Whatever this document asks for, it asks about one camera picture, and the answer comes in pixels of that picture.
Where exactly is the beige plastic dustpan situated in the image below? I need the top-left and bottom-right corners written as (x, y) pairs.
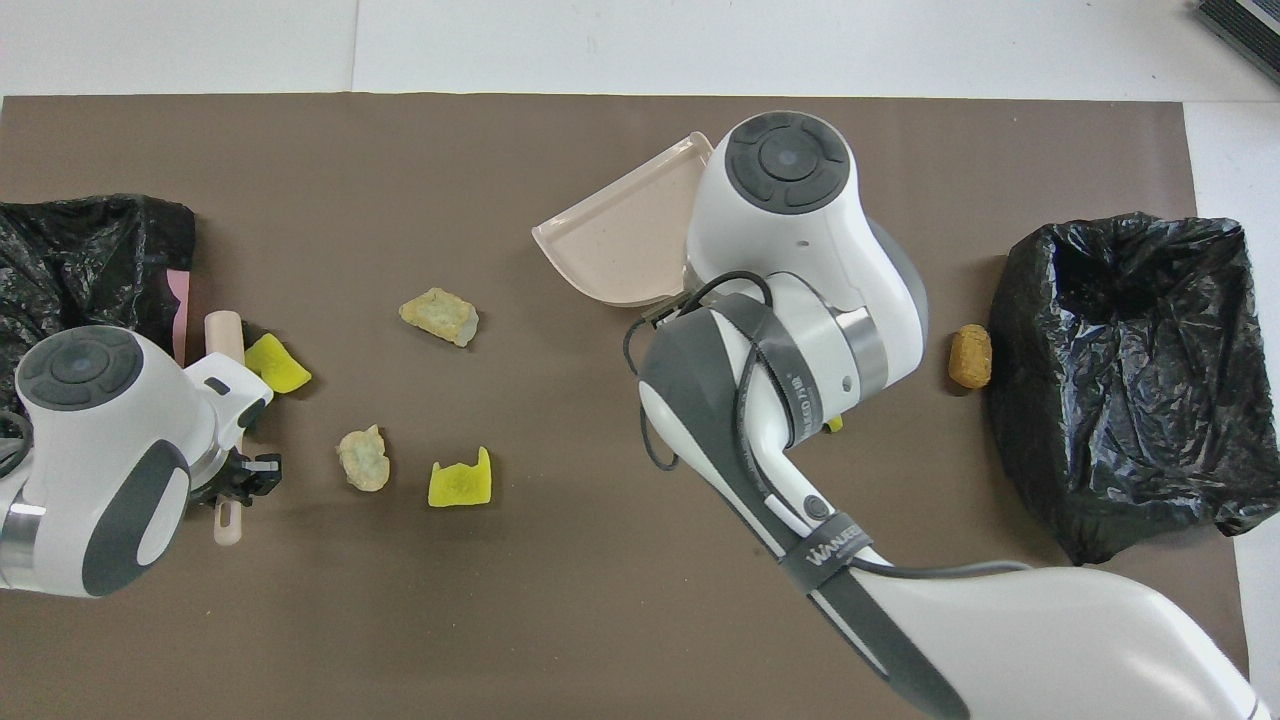
top-left (531, 131), bottom-right (717, 309)

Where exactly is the cream orange ridged foam piece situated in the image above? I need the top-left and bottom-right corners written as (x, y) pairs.
top-left (336, 424), bottom-right (392, 493)

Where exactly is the beige foam chunk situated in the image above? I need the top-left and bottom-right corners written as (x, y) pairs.
top-left (398, 287), bottom-right (480, 348)

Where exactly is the grey ridged device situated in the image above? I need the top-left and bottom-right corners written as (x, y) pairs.
top-left (1190, 0), bottom-right (1280, 86)

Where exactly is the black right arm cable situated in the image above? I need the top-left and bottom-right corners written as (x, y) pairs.
top-left (622, 270), bottom-right (1033, 583)

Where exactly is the notched yellow sponge piece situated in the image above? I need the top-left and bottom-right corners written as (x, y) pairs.
top-left (428, 446), bottom-right (493, 508)

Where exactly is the brown cork like piece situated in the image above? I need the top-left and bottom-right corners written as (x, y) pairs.
top-left (948, 323), bottom-right (994, 389)

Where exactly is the black trash bag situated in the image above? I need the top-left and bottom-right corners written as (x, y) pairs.
top-left (0, 193), bottom-right (198, 401)
top-left (985, 212), bottom-right (1280, 568)

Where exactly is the left black trash bag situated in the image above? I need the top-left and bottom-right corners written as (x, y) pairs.
top-left (0, 193), bottom-right (198, 401)

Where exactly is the right black trash bag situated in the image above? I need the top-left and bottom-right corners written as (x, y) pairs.
top-left (985, 212), bottom-right (1280, 568)

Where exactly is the smooth yellow sponge piece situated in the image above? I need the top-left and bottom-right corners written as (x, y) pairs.
top-left (243, 332), bottom-right (314, 395)

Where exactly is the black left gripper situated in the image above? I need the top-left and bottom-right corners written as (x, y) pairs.
top-left (195, 450), bottom-right (284, 504)

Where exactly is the brown paper table mat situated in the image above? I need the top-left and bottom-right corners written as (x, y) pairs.
top-left (0, 93), bottom-right (1256, 720)

